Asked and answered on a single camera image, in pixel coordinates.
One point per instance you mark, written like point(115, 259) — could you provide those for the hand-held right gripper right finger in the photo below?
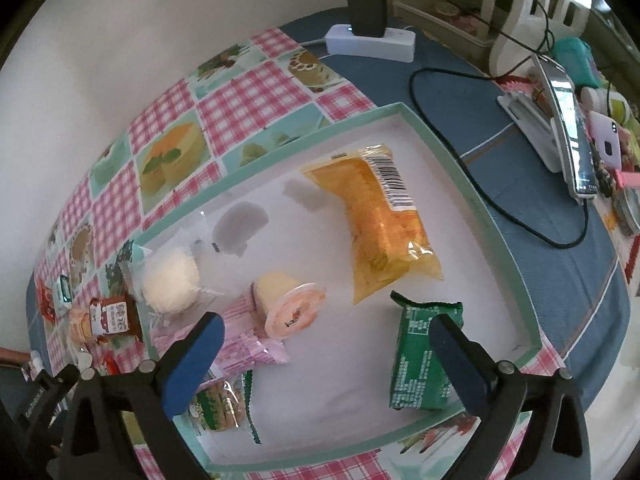
point(457, 360)

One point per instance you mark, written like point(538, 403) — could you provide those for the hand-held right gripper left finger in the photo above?
point(195, 360)

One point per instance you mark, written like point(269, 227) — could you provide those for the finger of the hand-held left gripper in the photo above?
point(60, 382)

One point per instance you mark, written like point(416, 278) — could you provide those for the green snack packet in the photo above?
point(415, 355)

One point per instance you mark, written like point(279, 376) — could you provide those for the green-white cookie packet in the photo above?
point(222, 405)

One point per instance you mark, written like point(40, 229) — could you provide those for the pink barcode snack packet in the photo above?
point(250, 345)

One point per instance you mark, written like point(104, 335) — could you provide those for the red crinkled snack packet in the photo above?
point(47, 305)

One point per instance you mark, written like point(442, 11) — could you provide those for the white rice cake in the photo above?
point(167, 280)

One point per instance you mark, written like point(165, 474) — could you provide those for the pudding cup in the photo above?
point(295, 310)

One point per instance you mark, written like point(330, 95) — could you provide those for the white tray with green rim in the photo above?
point(325, 360)

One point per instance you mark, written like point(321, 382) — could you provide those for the yellow snack packet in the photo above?
point(380, 220)

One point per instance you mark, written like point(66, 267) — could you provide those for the small red snack packet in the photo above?
point(110, 364)

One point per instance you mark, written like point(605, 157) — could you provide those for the brown wooden board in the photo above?
point(12, 357)

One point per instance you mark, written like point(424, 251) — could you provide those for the peach snack packet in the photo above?
point(80, 325)

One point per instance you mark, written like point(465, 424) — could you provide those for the brown red sauce packet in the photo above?
point(112, 317)

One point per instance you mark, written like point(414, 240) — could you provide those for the grey-green snack packet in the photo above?
point(65, 290)

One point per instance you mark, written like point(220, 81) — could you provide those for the white phone stand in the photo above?
point(530, 125)

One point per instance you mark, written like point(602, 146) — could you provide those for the pink checked plastic tablecloth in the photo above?
point(225, 105)

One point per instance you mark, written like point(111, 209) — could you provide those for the silver flat device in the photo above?
point(570, 125)

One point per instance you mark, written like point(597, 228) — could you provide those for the pink phone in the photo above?
point(607, 140)

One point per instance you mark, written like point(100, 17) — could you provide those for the teal plastic object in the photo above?
point(575, 60)

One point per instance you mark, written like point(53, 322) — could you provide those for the white power strip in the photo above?
point(370, 45)

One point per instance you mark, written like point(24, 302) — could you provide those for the clear storage tub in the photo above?
point(445, 20)

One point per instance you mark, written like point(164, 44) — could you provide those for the white plastic basket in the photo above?
point(520, 10)

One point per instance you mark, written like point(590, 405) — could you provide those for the black charger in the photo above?
point(367, 10)

